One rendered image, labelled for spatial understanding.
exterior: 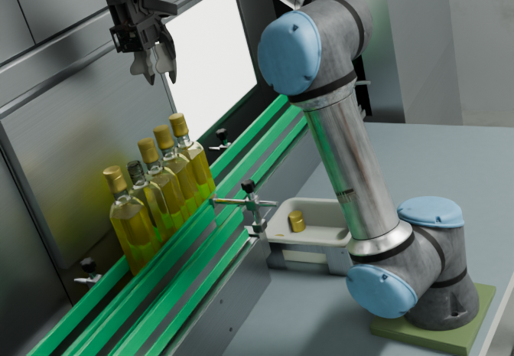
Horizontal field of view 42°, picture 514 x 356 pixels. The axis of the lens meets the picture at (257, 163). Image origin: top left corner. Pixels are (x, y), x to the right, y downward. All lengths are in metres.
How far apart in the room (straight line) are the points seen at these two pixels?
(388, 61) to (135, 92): 0.89
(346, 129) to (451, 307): 0.44
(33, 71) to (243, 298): 0.63
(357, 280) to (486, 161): 0.82
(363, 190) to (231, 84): 0.89
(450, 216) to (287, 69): 0.41
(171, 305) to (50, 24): 0.61
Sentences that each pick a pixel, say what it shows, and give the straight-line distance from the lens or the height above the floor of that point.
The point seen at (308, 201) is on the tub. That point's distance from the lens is 1.65.
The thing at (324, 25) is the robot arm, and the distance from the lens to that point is 1.04.
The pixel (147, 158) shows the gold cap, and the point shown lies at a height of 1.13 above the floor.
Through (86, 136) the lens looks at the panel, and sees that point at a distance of 1.44.
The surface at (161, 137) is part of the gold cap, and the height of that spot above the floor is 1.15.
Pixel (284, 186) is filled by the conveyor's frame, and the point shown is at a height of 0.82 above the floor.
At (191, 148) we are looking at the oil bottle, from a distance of 1.48.
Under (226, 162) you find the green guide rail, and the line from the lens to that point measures 1.71.
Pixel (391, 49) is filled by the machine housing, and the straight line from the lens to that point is 2.12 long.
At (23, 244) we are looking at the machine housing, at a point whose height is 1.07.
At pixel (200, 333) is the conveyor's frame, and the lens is 1.33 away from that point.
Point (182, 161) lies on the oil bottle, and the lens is 1.46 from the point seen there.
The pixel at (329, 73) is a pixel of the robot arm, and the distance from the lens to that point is 1.03.
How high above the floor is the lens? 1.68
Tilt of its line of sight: 26 degrees down
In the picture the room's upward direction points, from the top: 15 degrees counter-clockwise
